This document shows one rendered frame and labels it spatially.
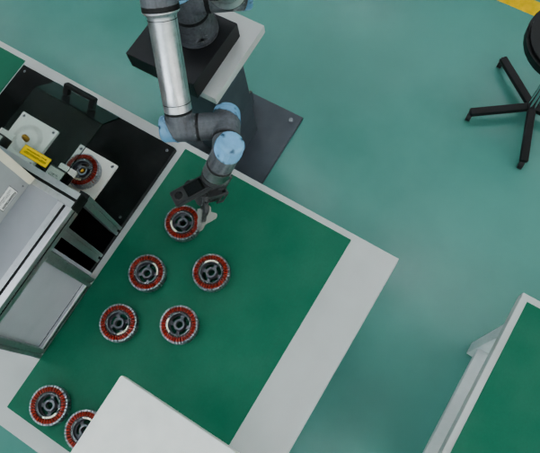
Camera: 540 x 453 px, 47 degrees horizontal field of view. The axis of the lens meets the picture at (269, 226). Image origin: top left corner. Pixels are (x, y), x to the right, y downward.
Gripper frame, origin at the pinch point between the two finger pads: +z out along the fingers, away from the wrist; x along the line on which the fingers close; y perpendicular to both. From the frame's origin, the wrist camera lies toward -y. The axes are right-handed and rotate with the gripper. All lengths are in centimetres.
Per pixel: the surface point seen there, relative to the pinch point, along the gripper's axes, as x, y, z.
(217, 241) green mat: -9.9, 6.6, 4.2
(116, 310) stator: -15.7, -26.2, 18.7
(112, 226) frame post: 7.6, -19.2, 11.4
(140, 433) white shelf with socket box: -55, -44, -20
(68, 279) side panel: -3.6, -36.5, 15.0
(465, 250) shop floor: -38, 121, 26
